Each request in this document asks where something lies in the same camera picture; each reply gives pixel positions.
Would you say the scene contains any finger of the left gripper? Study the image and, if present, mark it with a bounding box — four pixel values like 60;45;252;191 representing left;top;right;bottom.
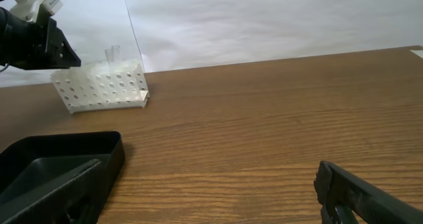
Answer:
45;17;82;70

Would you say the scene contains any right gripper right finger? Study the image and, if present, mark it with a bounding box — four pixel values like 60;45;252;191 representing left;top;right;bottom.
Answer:
313;160;423;224

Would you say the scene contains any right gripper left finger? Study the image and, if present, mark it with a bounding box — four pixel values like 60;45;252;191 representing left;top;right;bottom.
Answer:
0;157;103;224

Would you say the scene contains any white test tube rack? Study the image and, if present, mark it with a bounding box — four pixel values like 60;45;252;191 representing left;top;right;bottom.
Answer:
50;58;151;115

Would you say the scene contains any black tray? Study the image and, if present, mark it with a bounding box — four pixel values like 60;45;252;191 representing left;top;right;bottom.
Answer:
0;130;126;224

